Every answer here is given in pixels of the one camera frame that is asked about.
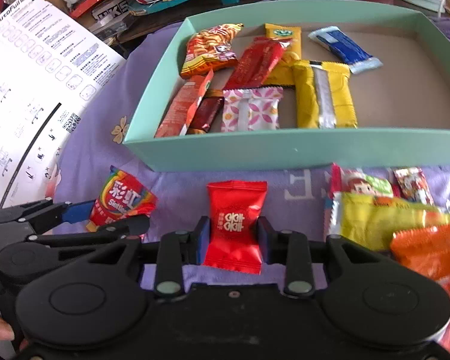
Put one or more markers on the plain red snack packet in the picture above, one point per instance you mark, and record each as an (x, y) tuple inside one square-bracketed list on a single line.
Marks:
[(234, 225)]

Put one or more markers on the pink floral snack packet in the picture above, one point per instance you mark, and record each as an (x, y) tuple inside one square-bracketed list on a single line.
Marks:
[(262, 110)]

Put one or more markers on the long orange-red snack packet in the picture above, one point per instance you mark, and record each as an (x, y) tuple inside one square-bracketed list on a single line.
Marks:
[(180, 108)]

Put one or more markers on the dark red gold snack packet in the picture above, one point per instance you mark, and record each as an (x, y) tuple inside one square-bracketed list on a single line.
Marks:
[(208, 114)]

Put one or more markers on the blue snack packet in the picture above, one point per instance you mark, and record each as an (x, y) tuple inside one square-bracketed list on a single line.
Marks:
[(345, 47)]

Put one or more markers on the long red snack packet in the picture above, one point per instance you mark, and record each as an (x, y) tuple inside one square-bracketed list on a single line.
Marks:
[(255, 63)]

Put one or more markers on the red rainbow candy packet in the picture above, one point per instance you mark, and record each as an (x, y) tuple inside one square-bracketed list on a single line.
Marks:
[(116, 198)]

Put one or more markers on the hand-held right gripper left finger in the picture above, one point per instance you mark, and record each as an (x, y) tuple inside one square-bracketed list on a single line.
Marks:
[(201, 240)]

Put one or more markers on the green white cartoon packet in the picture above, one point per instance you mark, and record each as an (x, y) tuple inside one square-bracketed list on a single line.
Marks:
[(363, 185)]

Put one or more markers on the red stick snack bag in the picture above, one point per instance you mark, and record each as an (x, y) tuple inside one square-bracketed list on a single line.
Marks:
[(210, 48)]

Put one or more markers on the yellow-green snack packet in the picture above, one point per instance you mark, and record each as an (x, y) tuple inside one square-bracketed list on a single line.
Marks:
[(375, 221)]

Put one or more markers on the yellow snack packet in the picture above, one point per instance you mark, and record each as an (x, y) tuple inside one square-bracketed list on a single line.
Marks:
[(303, 97)]

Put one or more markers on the purple floral blanket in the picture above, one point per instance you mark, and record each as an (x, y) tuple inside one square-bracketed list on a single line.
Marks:
[(180, 191)]

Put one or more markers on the teal cardboard box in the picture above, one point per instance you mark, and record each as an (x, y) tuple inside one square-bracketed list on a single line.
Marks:
[(247, 150)]

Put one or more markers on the white printed instruction sheet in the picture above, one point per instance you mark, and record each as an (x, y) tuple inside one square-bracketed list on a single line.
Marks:
[(30, 82)]

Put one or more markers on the dark printed box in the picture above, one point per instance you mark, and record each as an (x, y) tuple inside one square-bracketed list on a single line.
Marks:
[(110, 20)]

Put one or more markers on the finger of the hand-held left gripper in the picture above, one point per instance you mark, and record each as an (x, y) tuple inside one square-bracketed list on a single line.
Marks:
[(133, 227), (75, 212)]

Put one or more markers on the yellow packet green logo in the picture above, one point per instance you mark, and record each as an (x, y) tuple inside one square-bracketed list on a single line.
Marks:
[(283, 33)]

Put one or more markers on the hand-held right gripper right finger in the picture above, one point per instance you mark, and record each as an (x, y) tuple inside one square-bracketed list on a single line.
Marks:
[(264, 240)]

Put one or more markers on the small red white candy packet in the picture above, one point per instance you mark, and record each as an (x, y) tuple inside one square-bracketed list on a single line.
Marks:
[(412, 185)]

